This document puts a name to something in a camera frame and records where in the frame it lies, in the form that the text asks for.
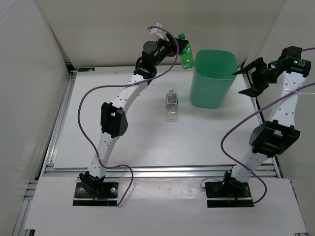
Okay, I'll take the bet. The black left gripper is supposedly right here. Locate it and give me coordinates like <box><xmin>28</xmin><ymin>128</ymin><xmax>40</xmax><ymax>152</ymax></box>
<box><xmin>152</xmin><ymin>32</ymin><xmax>189</xmax><ymax>67</ymax></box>

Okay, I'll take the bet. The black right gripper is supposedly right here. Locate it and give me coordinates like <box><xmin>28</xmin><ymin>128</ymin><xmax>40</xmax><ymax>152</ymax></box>
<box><xmin>232</xmin><ymin>57</ymin><xmax>278</xmax><ymax>97</ymax></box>

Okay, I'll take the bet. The green plastic soda bottle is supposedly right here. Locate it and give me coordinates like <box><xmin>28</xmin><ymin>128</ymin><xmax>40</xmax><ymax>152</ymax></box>
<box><xmin>180</xmin><ymin>43</ymin><xmax>195</xmax><ymax>69</ymax></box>

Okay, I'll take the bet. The clear water bottle orange label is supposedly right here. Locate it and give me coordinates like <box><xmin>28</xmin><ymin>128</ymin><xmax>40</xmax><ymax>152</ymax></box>
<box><xmin>166</xmin><ymin>89</ymin><xmax>178</xmax><ymax>122</ymax></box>

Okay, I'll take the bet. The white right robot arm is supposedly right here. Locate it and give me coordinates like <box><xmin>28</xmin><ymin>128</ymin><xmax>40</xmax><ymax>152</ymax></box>
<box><xmin>221</xmin><ymin>46</ymin><xmax>311</xmax><ymax>197</ymax></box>

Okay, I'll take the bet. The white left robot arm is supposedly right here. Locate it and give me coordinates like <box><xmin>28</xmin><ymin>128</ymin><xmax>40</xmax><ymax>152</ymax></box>
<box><xmin>79</xmin><ymin>33</ymin><xmax>189</xmax><ymax>198</ymax></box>

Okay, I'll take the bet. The green plastic bin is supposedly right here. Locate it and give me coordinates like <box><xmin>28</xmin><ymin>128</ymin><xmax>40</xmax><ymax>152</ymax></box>
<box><xmin>190</xmin><ymin>49</ymin><xmax>238</xmax><ymax>109</ymax></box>

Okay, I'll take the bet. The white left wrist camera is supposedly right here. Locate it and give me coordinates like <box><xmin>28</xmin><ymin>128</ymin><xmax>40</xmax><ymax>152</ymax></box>
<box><xmin>150</xmin><ymin>23</ymin><xmax>164</xmax><ymax>41</ymax></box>

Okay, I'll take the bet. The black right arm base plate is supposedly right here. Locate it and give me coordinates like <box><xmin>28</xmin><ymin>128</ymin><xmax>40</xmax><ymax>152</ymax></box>
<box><xmin>205</xmin><ymin>182</ymin><xmax>253</xmax><ymax>208</ymax></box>

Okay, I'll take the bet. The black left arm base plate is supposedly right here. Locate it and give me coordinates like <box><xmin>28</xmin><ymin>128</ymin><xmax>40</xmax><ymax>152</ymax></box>
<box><xmin>72</xmin><ymin>182</ymin><xmax>119</xmax><ymax>207</ymax></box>

